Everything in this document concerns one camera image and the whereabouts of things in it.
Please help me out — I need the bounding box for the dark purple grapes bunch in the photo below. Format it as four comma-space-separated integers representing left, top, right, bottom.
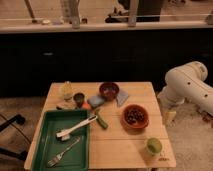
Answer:
126, 109, 144, 124

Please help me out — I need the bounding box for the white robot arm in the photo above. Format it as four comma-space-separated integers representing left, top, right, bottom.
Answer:
157, 61, 213, 125

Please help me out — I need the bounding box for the green cup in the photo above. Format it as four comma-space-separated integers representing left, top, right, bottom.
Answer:
145, 137, 163, 155

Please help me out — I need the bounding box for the orange clay bowl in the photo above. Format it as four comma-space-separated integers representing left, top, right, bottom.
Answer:
121, 104, 149, 129

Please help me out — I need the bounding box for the grey blue cloth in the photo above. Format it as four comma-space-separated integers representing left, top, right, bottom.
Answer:
116, 89, 129, 107

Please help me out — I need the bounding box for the dark red bowl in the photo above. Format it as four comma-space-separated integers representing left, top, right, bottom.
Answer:
99, 82, 119, 101

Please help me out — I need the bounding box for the green cucumber toy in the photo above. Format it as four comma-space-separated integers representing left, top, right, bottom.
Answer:
95, 109, 108, 129

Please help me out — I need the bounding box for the small dark cup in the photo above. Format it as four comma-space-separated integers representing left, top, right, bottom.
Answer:
73, 93, 85, 108

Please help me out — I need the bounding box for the beige flat object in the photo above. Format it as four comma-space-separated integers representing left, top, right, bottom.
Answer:
56, 101, 75, 110

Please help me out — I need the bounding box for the white brush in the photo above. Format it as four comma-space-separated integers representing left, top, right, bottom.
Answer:
56, 115, 98, 138

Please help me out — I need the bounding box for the green plastic tray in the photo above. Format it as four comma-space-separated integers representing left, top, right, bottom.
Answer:
31, 110, 90, 171

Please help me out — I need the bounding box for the silver fork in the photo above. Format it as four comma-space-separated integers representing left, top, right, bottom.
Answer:
47, 137, 81, 168

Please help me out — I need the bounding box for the black chair base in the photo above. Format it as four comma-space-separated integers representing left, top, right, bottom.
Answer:
0, 114, 29, 161

